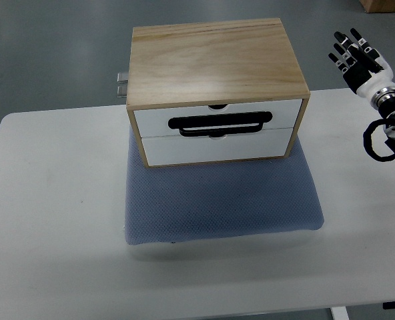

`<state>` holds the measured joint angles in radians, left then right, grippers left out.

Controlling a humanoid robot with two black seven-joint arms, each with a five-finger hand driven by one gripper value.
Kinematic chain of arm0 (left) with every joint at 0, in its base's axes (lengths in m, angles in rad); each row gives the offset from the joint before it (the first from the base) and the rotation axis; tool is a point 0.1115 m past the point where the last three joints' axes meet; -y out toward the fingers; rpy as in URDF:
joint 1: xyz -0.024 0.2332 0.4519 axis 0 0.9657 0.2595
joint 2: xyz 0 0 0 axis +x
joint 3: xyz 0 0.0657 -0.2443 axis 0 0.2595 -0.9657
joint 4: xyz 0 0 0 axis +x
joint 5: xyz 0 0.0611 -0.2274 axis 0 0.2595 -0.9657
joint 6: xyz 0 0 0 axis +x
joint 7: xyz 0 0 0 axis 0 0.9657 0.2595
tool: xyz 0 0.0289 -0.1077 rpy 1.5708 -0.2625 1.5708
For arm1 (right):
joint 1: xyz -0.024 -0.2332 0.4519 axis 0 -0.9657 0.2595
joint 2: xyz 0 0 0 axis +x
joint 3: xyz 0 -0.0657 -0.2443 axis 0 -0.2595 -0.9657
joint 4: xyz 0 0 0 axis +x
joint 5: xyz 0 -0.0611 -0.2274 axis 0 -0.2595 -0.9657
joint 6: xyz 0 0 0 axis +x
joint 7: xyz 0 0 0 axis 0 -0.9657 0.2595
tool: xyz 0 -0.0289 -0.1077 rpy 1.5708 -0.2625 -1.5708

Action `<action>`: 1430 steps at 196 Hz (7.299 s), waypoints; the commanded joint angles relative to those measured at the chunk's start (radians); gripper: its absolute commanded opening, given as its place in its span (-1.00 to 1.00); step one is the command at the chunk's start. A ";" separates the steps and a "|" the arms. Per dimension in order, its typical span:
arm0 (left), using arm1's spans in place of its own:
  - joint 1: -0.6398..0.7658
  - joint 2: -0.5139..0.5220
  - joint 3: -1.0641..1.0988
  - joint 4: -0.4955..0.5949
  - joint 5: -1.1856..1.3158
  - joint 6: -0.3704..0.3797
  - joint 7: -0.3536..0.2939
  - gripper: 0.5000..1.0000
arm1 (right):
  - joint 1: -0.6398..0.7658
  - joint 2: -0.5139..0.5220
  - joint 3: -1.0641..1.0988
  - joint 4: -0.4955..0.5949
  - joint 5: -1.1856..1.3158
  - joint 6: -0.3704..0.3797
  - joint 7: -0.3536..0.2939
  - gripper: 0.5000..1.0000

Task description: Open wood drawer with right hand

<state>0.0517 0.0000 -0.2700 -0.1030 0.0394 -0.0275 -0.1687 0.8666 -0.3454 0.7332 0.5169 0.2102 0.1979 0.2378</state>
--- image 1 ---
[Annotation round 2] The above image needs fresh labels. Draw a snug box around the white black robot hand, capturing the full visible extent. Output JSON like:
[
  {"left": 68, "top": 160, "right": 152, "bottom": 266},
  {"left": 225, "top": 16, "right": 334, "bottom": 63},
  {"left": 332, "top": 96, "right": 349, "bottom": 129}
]
[{"left": 328, "top": 28, "right": 395, "bottom": 109}]

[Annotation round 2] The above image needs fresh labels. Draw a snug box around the white top drawer black handle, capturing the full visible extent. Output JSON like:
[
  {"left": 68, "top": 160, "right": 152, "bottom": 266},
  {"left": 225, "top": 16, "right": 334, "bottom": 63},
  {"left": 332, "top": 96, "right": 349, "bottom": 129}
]
[{"left": 133, "top": 99, "right": 302, "bottom": 137}]

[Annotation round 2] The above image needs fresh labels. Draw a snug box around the wooden drawer cabinet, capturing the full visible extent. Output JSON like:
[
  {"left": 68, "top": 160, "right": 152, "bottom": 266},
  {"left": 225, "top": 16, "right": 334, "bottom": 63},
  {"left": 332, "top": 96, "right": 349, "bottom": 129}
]
[{"left": 126, "top": 18, "right": 310, "bottom": 167}]

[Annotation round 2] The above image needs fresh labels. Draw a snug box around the white bottom drawer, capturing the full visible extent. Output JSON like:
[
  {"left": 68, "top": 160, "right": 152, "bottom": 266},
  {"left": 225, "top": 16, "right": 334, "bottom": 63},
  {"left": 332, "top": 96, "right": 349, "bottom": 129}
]
[{"left": 142, "top": 128, "right": 293, "bottom": 166}]

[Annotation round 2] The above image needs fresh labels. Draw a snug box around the brown cardboard box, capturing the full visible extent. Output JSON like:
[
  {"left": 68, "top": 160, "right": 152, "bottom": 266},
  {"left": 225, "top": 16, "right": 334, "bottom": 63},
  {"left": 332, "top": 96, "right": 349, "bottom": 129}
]
[{"left": 360, "top": 0, "right": 395, "bottom": 13}]

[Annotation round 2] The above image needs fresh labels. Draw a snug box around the blue-grey textured mat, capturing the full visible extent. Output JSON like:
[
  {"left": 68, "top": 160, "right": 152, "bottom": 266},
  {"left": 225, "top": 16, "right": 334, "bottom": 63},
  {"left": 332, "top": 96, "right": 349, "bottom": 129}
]
[{"left": 125, "top": 137, "right": 324, "bottom": 245}]

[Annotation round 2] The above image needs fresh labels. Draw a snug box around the grey metal clamp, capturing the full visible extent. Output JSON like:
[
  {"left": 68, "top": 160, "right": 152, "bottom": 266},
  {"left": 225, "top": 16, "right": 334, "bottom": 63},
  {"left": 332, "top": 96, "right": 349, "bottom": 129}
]
[{"left": 117, "top": 71, "right": 129, "bottom": 98}]

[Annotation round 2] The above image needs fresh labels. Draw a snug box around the white table leg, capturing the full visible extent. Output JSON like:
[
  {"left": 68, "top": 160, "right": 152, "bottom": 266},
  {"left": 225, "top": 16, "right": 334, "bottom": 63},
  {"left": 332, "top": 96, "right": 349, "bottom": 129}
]
[{"left": 330, "top": 307, "right": 350, "bottom": 320}]

